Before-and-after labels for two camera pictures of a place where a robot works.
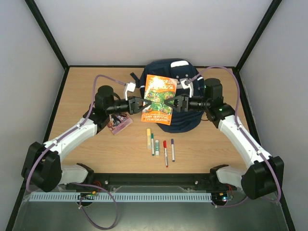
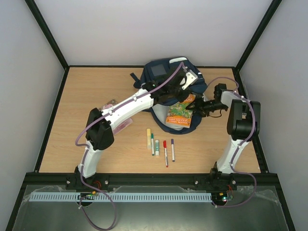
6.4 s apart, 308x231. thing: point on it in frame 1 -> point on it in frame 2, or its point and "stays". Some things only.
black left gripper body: (132, 106) -> (174, 92)
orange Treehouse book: (158, 89) -> (179, 115)
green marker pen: (152, 144) stays
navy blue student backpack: (178, 69) stays
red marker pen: (165, 147) stays
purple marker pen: (173, 149) stays
